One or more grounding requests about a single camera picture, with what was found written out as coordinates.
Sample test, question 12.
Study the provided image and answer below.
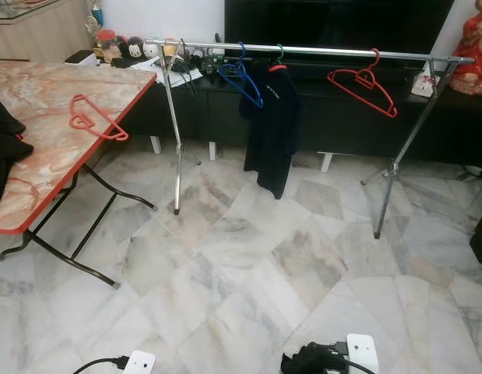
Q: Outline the wooden cabinet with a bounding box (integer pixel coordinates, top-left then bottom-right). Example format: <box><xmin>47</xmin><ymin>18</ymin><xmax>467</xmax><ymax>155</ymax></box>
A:
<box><xmin>0</xmin><ymin>0</ymin><xmax>93</xmax><ymax>65</ymax></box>

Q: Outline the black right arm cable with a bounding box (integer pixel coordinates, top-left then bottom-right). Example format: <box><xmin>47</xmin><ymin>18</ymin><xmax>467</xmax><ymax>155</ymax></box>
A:
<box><xmin>307</xmin><ymin>340</ymin><xmax>378</xmax><ymax>374</ymax></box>

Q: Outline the black television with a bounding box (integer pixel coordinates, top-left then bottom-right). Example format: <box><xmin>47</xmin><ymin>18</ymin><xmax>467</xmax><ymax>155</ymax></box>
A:
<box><xmin>224</xmin><ymin>0</ymin><xmax>456</xmax><ymax>57</ymax></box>

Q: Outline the black mouse plush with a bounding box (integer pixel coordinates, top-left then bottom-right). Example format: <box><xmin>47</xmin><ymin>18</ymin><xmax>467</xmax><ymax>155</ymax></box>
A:
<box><xmin>126</xmin><ymin>37</ymin><xmax>146</xmax><ymax>60</ymax></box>

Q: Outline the red robed statue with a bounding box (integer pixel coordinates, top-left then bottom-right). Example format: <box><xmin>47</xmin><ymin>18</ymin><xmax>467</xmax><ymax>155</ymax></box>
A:
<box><xmin>451</xmin><ymin>0</ymin><xmax>482</xmax><ymax>98</ymax></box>

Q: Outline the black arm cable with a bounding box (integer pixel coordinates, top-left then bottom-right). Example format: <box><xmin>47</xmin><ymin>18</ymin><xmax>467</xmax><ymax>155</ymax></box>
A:
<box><xmin>307</xmin><ymin>340</ymin><xmax>378</xmax><ymax>374</ymax></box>
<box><xmin>72</xmin><ymin>355</ymin><xmax>131</xmax><ymax>374</ymax></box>

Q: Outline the jar with red lid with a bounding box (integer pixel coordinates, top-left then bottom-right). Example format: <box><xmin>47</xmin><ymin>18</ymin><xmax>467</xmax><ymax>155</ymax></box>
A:
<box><xmin>98</xmin><ymin>29</ymin><xmax>120</xmax><ymax>65</ymax></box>

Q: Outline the red plastic hanger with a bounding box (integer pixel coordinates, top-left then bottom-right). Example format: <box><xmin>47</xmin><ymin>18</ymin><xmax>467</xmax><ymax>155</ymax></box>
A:
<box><xmin>69</xmin><ymin>93</ymin><xmax>130</xmax><ymax>143</ymax></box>
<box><xmin>327</xmin><ymin>48</ymin><xmax>399</xmax><ymax>119</ymax></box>

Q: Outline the white tissue pack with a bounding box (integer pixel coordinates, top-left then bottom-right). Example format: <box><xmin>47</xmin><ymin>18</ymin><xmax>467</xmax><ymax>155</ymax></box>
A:
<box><xmin>410</xmin><ymin>64</ymin><xmax>436</xmax><ymax>99</ymax></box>

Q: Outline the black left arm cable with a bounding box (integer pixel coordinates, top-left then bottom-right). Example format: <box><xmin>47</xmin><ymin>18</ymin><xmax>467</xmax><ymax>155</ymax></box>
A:
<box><xmin>72</xmin><ymin>355</ymin><xmax>131</xmax><ymax>374</ymax></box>

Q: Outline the green plastic hanger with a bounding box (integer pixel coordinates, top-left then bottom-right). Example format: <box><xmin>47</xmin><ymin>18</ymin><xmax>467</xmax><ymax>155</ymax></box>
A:
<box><xmin>272</xmin><ymin>44</ymin><xmax>288</xmax><ymax>69</ymax></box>

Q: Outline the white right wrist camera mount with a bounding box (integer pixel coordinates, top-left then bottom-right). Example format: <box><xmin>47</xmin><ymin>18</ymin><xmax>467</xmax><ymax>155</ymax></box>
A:
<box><xmin>346</xmin><ymin>333</ymin><xmax>380</xmax><ymax>374</ymax></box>

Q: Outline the white paper stack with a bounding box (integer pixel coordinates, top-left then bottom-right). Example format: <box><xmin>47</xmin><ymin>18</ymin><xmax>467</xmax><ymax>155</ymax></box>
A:
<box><xmin>132</xmin><ymin>56</ymin><xmax>204</xmax><ymax>86</ymax></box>

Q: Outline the blue gold ornament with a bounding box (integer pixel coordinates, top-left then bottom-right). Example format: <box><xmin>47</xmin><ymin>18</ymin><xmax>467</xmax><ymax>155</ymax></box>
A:
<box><xmin>89</xmin><ymin>0</ymin><xmax>105</xmax><ymax>28</ymax></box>

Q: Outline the black TV console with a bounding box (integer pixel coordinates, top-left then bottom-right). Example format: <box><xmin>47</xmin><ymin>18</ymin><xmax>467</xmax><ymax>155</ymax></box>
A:
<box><xmin>65</xmin><ymin>47</ymin><xmax>482</xmax><ymax>168</ymax></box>

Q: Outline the chrome clothes rack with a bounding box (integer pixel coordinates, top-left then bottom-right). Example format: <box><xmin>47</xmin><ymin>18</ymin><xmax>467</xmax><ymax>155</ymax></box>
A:
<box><xmin>143</xmin><ymin>37</ymin><xmax>477</xmax><ymax>241</ymax></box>

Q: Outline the blue plastic hanger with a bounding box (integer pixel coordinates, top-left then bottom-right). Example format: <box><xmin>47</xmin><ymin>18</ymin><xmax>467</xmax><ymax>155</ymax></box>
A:
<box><xmin>217</xmin><ymin>41</ymin><xmax>266</xmax><ymax>109</ymax></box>

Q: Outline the black garment green logo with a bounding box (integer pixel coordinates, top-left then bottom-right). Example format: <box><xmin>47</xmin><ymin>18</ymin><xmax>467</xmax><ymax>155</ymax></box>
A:
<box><xmin>280</xmin><ymin>342</ymin><xmax>350</xmax><ymax>374</ymax></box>

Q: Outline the navy blue shirt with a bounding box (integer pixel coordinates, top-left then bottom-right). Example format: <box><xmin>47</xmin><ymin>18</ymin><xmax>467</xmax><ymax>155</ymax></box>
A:
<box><xmin>240</xmin><ymin>64</ymin><xmax>302</xmax><ymax>200</ymax></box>

